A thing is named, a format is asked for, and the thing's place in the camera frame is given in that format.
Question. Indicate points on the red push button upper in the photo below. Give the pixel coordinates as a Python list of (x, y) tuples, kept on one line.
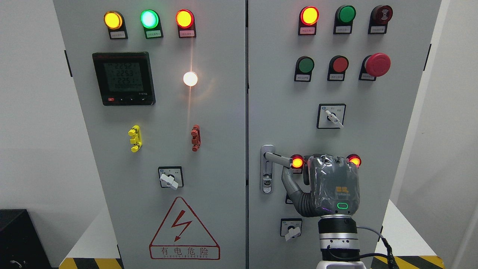
[(337, 67)]

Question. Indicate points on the black digital power meter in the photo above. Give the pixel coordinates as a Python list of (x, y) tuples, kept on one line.
[(124, 78)]

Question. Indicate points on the red-orange indicator lamp left door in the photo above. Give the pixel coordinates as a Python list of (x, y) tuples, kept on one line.
[(186, 24)]

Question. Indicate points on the dark red buzzer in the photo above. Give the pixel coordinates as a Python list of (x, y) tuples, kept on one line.
[(379, 18)]

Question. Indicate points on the lit red lamp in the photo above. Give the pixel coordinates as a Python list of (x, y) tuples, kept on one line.
[(307, 24), (297, 163), (355, 159)]

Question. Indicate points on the green push button upper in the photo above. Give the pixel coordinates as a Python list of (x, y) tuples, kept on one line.
[(303, 69)]

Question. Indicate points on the lit red lamp right top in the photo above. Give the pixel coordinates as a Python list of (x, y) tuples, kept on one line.
[(307, 24)]

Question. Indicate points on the green lamp right top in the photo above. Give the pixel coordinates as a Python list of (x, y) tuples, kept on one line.
[(344, 17)]

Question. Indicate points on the white lit indicator lamp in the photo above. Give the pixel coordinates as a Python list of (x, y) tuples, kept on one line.
[(190, 78)]

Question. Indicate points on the door selector switch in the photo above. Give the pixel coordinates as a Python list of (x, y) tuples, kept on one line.
[(171, 177), (330, 116)]

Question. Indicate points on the grey cabinet left door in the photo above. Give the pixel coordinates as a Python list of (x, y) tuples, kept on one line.
[(214, 176)]

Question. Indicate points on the red triangle warning sticker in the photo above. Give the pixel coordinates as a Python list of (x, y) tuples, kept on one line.
[(182, 235)]

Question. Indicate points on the red terminal connector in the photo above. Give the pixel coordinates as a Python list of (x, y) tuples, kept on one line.
[(196, 138)]

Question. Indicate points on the red emergency stop button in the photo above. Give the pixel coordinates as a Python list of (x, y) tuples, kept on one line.
[(374, 66)]

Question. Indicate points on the silver door handle lock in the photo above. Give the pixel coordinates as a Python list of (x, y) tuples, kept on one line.
[(268, 158)]

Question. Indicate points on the white lever selector switch bottom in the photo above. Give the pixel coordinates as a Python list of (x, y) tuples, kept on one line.
[(290, 228)]

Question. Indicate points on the left door selector switch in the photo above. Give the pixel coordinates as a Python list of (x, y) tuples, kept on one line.
[(171, 177)]

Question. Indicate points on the lit red lamp middle right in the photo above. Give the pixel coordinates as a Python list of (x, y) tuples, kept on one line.
[(355, 159)]

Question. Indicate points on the grey cabinet door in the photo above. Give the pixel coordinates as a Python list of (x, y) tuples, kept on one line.
[(284, 113), (214, 176)]

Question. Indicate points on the white cabinet base platform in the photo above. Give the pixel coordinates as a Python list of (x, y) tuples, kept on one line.
[(97, 248)]

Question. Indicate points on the green lit indicator lamp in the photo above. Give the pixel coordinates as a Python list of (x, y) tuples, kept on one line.
[(151, 24)]

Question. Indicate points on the yellow indicator lamp top left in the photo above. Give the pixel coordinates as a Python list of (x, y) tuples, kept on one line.
[(115, 23)]

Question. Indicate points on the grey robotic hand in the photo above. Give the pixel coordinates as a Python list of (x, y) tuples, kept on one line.
[(334, 187)]

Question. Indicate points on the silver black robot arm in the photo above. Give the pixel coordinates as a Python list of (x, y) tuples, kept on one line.
[(339, 243)]

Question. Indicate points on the lit red lamp middle left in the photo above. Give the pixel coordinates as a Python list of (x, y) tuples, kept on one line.
[(297, 163)]

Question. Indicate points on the yellow terminal connector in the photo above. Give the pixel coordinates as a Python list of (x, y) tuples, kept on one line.
[(135, 138)]

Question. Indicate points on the black box bottom left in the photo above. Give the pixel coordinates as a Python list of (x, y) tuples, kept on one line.
[(20, 247)]

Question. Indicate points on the right door upper selector switch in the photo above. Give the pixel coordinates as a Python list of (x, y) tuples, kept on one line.
[(330, 116)]

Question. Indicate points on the grey cabinet right door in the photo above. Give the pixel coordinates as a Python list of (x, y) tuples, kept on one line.
[(284, 113)]

